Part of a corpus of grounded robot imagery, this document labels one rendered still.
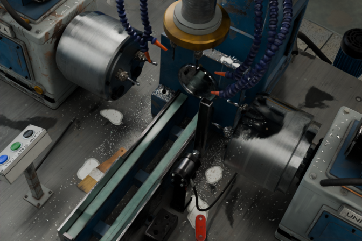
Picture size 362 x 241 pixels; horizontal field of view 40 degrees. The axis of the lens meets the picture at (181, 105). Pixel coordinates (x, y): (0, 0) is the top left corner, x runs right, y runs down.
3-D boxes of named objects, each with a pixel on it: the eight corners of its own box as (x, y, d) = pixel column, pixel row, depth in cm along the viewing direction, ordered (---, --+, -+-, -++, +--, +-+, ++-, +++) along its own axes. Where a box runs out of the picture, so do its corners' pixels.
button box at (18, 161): (37, 135, 147) (29, 122, 144) (53, 140, 143) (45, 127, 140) (-5, 178, 138) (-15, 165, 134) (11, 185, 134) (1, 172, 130)
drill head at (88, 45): (76, 32, 186) (67, -22, 166) (158, 74, 176) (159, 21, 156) (29, 73, 173) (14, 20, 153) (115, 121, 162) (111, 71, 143)
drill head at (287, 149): (232, 112, 167) (243, 62, 148) (347, 171, 156) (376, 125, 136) (194, 165, 154) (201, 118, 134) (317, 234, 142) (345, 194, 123)
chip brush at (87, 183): (119, 145, 170) (119, 144, 170) (130, 153, 169) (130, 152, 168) (76, 186, 160) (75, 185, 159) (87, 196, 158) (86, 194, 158)
